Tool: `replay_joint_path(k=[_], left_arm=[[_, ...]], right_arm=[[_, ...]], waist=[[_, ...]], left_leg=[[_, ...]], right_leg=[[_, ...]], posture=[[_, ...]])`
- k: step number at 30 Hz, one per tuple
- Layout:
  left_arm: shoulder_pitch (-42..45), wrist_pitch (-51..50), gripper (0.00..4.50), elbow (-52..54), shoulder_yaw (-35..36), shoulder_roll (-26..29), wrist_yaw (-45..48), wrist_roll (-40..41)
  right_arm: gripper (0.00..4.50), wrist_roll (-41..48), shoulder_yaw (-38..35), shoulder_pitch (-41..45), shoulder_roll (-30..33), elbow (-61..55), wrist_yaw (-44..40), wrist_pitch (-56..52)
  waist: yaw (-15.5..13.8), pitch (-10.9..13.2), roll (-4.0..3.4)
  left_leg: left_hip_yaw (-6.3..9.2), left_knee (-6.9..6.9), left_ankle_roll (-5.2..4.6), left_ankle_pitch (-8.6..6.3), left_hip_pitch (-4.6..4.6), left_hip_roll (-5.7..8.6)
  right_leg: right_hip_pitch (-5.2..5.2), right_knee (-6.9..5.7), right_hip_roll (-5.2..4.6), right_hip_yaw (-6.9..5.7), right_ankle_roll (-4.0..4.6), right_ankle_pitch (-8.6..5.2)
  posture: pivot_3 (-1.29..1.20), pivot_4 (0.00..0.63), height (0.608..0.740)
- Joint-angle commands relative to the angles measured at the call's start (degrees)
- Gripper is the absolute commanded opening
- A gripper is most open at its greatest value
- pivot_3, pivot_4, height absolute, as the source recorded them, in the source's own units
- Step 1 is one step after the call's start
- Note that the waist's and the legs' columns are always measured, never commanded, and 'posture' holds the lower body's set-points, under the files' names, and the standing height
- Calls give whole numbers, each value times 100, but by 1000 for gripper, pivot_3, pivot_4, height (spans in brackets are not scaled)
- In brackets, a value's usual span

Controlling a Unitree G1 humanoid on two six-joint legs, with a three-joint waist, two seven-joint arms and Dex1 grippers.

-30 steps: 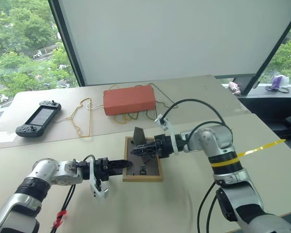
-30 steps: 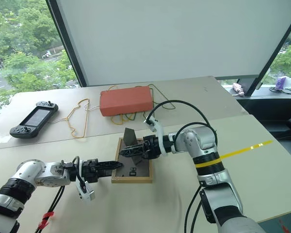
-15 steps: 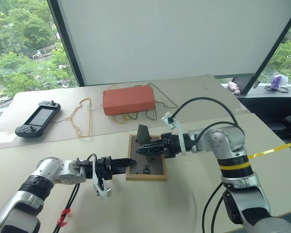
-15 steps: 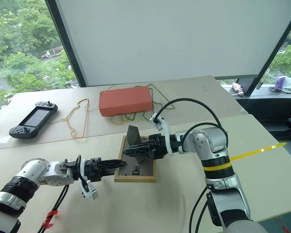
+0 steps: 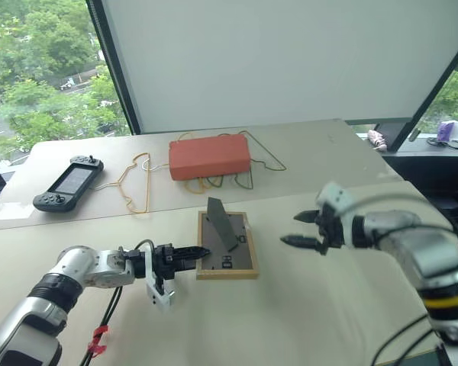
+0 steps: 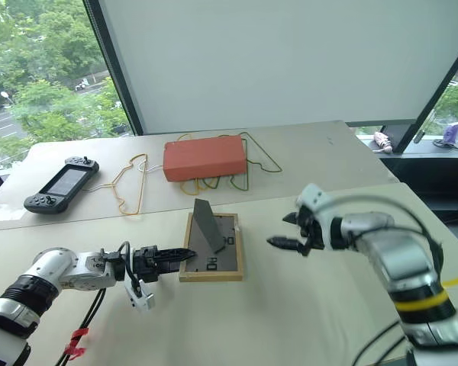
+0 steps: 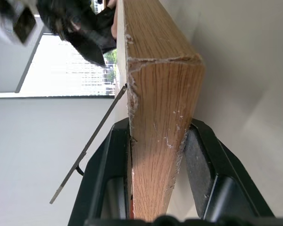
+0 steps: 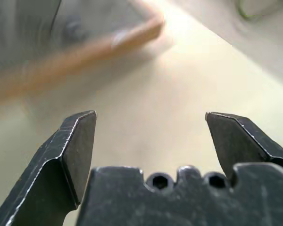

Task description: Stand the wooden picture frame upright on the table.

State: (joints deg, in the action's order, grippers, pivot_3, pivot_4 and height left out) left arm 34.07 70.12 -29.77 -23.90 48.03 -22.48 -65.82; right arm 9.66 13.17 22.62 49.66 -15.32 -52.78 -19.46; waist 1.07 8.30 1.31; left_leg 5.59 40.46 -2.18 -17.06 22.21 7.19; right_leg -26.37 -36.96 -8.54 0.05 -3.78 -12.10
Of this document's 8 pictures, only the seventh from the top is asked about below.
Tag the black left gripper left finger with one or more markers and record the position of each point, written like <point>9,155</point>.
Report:
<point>101,164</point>

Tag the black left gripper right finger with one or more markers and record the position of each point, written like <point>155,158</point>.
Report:
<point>210,164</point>

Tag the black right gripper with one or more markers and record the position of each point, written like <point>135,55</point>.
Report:
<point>66,16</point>

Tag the wooden board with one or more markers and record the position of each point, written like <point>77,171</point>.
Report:
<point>160,117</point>

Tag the window with grey frame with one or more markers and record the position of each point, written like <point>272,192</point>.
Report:
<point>61,75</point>

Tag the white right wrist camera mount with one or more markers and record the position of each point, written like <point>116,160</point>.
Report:
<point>4,23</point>

